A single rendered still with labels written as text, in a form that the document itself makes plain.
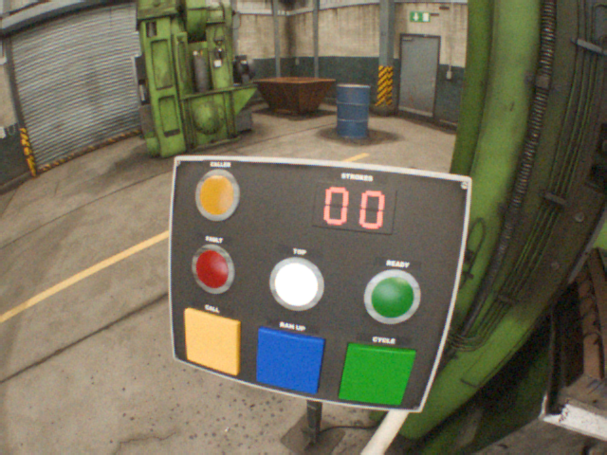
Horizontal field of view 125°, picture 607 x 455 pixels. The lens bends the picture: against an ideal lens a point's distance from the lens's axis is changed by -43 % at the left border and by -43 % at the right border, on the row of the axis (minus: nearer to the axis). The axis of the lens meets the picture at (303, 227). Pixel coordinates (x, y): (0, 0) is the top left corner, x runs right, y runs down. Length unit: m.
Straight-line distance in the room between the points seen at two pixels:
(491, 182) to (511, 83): 0.16
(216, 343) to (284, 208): 0.18
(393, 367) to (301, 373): 0.10
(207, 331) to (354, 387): 0.18
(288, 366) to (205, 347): 0.11
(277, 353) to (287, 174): 0.19
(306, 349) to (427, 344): 0.13
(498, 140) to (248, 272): 0.39
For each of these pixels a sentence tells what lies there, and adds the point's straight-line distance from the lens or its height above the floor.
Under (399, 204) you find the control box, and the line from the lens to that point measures 0.28.
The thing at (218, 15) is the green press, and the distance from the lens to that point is 5.11.
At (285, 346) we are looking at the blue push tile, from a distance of 0.31.
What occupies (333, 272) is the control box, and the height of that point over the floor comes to 1.10.
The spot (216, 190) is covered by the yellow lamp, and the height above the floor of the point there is 1.17.
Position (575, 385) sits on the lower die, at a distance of 0.56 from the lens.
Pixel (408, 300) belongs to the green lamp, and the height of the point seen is 1.09.
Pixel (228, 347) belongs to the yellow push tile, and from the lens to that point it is 0.35.
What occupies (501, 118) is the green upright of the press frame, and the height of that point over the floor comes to 1.25.
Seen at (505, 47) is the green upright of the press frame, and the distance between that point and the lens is 0.45.
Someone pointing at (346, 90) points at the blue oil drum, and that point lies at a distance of 4.69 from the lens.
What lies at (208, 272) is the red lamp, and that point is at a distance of 0.33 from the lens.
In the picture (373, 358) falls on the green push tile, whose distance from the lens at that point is 0.31.
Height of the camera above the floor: 1.30
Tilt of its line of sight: 34 degrees down
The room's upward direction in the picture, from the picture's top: 2 degrees counter-clockwise
